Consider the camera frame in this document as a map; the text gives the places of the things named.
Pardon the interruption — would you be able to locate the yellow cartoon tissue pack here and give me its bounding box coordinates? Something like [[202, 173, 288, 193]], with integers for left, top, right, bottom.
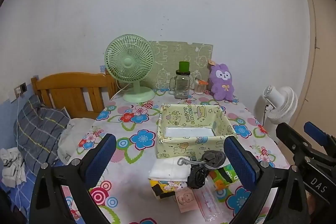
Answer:
[[149, 180, 187, 200]]

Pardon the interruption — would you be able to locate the black sock pair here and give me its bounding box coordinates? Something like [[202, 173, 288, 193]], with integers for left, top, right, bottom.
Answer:
[[187, 165, 210, 189]]

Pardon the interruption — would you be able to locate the toothpick jar orange lid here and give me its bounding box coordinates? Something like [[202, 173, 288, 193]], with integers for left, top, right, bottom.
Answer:
[[194, 77, 209, 95]]

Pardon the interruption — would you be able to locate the white bedsheet bundle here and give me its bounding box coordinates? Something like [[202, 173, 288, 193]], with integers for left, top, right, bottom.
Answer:
[[57, 118, 95, 165]]

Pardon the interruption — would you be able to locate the white beige sock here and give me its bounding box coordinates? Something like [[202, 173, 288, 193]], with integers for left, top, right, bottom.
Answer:
[[148, 156, 191, 182]]

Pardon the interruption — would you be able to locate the green patterned cardboard panel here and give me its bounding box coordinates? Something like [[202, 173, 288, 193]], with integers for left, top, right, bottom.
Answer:
[[141, 41, 213, 89]]

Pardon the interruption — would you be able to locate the white crumpled cloth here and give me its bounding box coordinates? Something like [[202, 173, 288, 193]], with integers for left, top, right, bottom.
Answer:
[[1, 147, 27, 188]]

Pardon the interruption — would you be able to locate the grey plaid pillow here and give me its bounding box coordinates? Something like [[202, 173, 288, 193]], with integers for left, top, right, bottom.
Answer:
[[14, 94, 70, 175]]

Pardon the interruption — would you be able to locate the purple bunny plush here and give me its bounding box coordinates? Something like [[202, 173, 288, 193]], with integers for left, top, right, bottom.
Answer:
[[209, 64, 234, 102]]

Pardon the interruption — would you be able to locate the green tissue pack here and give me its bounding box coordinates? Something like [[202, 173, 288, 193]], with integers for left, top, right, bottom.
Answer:
[[209, 164, 238, 190]]

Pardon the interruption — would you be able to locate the green cup on jar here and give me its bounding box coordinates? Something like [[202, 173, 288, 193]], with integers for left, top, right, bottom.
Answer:
[[176, 61, 190, 76]]

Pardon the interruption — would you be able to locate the pink wet wipes pack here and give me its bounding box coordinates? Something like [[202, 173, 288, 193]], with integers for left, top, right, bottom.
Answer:
[[175, 187, 199, 213]]

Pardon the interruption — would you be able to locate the clear plastic mask pack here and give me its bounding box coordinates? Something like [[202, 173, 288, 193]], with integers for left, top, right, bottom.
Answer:
[[193, 179, 223, 223]]

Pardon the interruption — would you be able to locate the white standing fan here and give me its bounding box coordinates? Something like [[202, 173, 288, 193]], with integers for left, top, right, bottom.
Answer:
[[261, 85, 298, 142]]

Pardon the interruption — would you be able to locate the beige door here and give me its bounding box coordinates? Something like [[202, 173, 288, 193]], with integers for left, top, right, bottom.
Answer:
[[290, 0, 335, 152]]

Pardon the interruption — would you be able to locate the wall power socket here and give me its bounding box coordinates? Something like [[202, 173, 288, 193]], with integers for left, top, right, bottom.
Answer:
[[14, 83, 27, 96]]

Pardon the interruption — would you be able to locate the green desk fan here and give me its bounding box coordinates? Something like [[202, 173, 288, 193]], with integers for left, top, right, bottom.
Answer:
[[104, 34, 154, 103]]

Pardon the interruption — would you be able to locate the glass mason jar mug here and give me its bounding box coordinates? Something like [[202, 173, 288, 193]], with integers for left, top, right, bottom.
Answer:
[[169, 72, 190, 100]]

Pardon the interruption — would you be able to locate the grey sock pair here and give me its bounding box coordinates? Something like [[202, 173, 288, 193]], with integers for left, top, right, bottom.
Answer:
[[202, 150, 227, 170]]

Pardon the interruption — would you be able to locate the yellow cartoon fabric box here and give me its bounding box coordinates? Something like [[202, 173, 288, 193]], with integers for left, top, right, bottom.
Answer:
[[155, 104, 237, 160]]

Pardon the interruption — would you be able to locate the wooden bed headboard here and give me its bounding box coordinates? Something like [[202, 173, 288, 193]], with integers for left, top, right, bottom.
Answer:
[[31, 72, 118, 119]]

